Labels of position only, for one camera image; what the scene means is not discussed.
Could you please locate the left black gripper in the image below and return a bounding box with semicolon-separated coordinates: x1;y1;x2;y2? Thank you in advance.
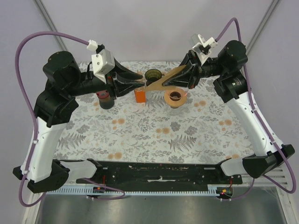
66;56;146;100

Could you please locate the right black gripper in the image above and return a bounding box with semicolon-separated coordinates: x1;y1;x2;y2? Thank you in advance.
163;49;227;89

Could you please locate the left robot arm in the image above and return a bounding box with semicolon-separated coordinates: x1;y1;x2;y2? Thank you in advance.
13;51;143;193

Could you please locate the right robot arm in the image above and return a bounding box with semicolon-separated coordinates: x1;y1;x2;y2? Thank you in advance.
162;40;295;184

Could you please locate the orange coffee filter box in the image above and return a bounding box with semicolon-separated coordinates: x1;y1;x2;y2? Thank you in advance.
134;86;146;103

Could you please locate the green glass coffee dripper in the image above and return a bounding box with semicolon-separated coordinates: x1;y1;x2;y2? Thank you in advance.
144;69;163;86

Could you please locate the red capped dark bottle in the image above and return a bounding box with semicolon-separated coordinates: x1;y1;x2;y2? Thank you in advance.
96;91;114;110

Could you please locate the floral tablecloth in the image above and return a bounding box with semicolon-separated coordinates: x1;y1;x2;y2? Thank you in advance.
50;61;266;167

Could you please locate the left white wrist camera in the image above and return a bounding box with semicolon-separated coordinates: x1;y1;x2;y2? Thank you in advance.
86;40;115;84

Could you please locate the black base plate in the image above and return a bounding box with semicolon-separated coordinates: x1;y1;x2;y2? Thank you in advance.
91;161;242;191

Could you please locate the aluminium frame rail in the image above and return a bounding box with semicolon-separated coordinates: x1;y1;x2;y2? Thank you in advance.
33;0;67;50

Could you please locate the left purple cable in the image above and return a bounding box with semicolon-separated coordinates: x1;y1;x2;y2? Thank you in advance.
14;32;127;208

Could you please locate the purple cable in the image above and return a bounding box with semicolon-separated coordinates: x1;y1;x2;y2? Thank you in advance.
14;32;127;208
214;18;296;202

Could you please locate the white cable duct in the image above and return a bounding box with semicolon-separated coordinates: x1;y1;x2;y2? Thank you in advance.
47;184;220;196

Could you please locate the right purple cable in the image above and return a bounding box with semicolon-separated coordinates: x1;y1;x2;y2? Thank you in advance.
214;18;296;202

